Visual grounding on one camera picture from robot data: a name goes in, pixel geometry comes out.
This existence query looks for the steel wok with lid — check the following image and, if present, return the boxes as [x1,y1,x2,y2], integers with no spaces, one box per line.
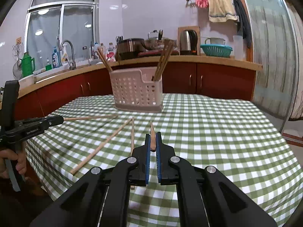
[143,29,177,50]

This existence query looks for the stainless electric kettle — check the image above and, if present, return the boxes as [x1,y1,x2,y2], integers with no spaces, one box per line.
[179,30,198,55]

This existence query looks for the white enamel bowl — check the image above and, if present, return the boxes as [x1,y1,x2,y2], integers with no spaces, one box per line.
[204,37,226,45]

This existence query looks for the wooden cutting board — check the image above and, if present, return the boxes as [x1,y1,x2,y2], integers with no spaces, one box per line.
[177,26,200,55]

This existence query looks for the chrome sink faucet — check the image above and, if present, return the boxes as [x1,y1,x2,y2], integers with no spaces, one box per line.
[60,40,77,70]

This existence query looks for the person's left hand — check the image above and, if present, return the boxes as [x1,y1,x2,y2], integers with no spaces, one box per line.
[0,141,27,178]

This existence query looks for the red kitchen cabinets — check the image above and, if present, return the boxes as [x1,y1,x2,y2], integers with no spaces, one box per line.
[14,62,256,120]

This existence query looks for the white spray bottle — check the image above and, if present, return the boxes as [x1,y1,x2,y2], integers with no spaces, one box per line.
[61,43,69,65]

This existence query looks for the teal plastic colander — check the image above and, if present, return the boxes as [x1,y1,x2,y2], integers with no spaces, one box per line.
[200,44,233,58]

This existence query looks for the yellow hanging towel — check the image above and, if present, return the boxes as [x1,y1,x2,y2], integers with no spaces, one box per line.
[208,0,238,23]

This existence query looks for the dark metal pot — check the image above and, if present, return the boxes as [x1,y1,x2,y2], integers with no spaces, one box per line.
[117,38,146,60]

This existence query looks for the pink hanging glove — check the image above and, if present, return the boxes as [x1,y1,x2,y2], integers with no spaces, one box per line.
[195,0,209,8]

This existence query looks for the wooden countertop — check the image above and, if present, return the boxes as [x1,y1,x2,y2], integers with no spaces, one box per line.
[19,55,263,98]

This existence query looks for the blue detergent bottle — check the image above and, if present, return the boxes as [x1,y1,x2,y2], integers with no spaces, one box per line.
[52,46,61,68]

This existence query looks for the green checkered tablecloth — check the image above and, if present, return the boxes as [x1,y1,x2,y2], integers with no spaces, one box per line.
[26,94,302,226]

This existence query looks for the red white packet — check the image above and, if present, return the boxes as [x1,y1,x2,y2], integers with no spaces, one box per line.
[106,47,116,62]

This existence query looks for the beige perforated utensil holder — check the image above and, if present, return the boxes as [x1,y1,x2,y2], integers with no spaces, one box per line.
[109,67,163,113]

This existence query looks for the glass sliding door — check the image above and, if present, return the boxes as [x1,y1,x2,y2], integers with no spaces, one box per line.
[245,0,299,132]

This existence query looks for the dark hanging cloth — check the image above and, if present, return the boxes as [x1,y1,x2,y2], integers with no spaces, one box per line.
[233,0,252,48]

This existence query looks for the white plastic jug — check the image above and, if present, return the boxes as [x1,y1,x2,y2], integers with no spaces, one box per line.
[233,35,244,61]

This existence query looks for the window with frosted glass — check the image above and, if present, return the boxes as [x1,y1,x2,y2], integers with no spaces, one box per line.
[24,0,99,72]

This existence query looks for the green thermos jug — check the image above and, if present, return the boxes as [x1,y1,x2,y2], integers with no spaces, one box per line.
[21,52,35,77]

